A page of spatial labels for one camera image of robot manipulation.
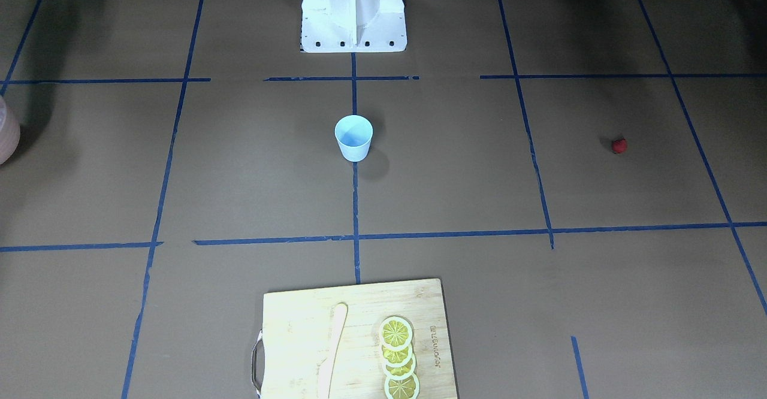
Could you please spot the light blue paper cup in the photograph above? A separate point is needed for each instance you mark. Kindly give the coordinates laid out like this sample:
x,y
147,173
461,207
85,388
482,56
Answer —
x,y
354,135

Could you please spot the yellow plastic knife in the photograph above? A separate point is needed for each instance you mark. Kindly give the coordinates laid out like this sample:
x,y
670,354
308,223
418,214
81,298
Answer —
x,y
326,368

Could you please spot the lemon slice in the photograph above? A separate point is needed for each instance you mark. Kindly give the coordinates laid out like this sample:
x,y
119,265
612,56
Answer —
x,y
405,388
406,370
395,333
396,358

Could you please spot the bamboo cutting board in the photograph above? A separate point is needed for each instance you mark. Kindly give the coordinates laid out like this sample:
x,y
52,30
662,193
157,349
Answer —
x,y
295,335

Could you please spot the red strawberry on table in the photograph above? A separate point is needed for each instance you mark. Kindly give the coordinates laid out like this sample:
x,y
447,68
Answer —
x,y
619,146

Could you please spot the pink bowl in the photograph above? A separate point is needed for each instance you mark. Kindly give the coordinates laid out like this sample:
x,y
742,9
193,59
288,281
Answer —
x,y
10,132

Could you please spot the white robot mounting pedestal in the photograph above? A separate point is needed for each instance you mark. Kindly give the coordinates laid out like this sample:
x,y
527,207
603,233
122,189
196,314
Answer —
x,y
353,26

